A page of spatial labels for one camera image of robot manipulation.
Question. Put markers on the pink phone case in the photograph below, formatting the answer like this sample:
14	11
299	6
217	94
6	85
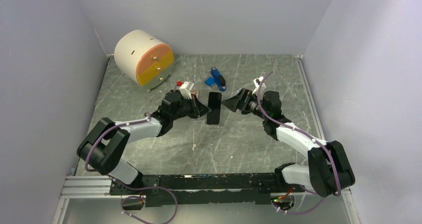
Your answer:
194	93

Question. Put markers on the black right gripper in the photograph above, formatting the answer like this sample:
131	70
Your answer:
235	102

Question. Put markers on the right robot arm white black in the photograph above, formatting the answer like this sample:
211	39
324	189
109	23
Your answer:
328	169

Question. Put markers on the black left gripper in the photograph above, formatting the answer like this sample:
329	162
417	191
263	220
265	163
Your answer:
198	109

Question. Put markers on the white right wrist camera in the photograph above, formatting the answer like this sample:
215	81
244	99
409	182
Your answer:
257	83

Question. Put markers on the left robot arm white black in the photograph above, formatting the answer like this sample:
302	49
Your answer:
103	147

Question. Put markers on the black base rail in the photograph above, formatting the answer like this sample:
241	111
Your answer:
258	188

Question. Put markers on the round cream drawer cabinet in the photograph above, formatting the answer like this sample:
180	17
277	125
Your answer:
144	58

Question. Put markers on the blue and black gadget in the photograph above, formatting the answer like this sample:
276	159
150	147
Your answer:
218	79

